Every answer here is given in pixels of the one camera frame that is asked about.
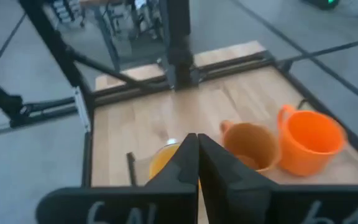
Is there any black frame wooden top shelf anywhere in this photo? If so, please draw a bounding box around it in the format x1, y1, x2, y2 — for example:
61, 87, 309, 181
126, 98, 358, 188

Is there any yellow cup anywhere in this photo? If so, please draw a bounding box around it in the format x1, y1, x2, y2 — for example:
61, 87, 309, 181
148, 138, 183, 189

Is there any black metal station frame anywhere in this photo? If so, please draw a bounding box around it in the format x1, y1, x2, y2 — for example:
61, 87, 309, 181
0, 0, 358, 188

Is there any brown orange ceramic mug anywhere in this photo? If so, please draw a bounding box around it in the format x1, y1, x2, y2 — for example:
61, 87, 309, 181
219, 119, 282, 175

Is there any silver metal bracket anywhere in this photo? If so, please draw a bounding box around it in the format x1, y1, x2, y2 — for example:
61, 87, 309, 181
74, 86, 92, 134

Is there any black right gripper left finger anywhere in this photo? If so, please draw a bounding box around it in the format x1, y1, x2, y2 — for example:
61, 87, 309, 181
35, 133, 200, 224

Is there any bright orange plastic mug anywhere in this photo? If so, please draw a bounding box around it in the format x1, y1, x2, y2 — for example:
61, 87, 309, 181
276, 104, 349, 178

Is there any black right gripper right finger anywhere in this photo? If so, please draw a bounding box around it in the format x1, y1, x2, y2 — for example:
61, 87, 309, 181
197, 133, 358, 224

